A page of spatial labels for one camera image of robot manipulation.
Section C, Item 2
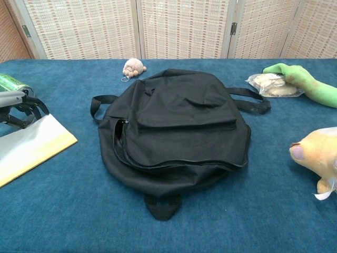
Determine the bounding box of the pink plush keychain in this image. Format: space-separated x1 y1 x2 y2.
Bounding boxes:
121 58 147 83

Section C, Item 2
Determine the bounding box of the clear bag of biscuits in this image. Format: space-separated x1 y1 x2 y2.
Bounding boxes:
246 73 305 99

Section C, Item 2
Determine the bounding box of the black fabric backpack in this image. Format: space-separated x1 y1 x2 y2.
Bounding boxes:
90 68 272 221

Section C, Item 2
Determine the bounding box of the yellow plush animal toy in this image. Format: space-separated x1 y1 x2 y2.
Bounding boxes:
289 126 337 202

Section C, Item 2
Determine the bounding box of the green plush toy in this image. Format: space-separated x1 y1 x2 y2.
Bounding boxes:
262 62 337 108

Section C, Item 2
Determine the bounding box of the white and yellow book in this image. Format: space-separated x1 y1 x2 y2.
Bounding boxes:
0 114 78 188

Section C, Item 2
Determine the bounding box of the green drink can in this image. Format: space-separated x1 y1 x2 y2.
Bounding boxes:
0 73 35 98

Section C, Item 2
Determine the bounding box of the woven folding screen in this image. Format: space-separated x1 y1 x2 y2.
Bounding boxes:
13 0 337 60

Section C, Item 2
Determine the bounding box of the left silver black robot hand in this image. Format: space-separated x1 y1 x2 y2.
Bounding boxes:
0 90 50 130

